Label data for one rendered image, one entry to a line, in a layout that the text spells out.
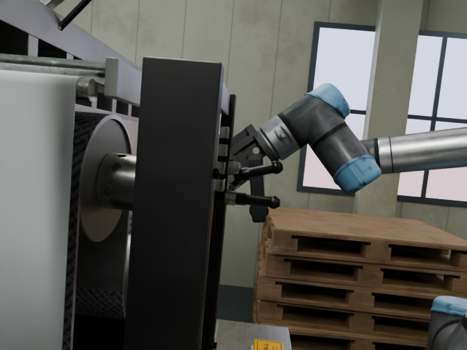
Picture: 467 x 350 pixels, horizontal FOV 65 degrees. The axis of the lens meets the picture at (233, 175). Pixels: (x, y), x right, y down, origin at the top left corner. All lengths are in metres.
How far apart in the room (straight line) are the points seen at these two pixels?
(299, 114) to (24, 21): 0.58
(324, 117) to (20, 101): 0.46
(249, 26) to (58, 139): 3.04
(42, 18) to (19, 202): 0.64
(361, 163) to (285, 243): 1.61
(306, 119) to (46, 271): 0.46
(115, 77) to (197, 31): 3.00
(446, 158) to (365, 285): 1.72
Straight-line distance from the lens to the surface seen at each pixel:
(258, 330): 1.06
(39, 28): 0.95
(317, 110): 0.65
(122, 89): 0.37
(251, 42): 3.29
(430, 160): 0.77
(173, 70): 0.24
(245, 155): 0.67
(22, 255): 0.38
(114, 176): 0.41
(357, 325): 2.52
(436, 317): 0.84
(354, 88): 3.32
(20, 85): 0.37
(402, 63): 3.33
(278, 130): 0.65
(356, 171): 0.64
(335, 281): 2.36
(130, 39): 3.45
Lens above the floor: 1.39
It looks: 5 degrees down
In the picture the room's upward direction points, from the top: 5 degrees clockwise
